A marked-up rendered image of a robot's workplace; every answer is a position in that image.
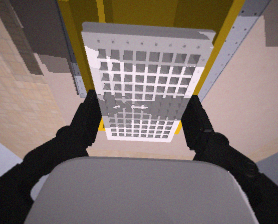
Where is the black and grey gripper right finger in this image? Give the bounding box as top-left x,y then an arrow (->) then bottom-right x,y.
181,95 -> 278,224

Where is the white well plate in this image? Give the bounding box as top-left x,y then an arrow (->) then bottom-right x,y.
81,22 -> 216,142

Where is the grey perforated base plate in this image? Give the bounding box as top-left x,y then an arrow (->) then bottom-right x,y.
54,0 -> 272,103

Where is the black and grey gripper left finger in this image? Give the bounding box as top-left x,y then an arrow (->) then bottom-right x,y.
0,89 -> 102,224

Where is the yellow open-top bin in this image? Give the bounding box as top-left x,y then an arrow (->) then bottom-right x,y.
57,0 -> 245,96

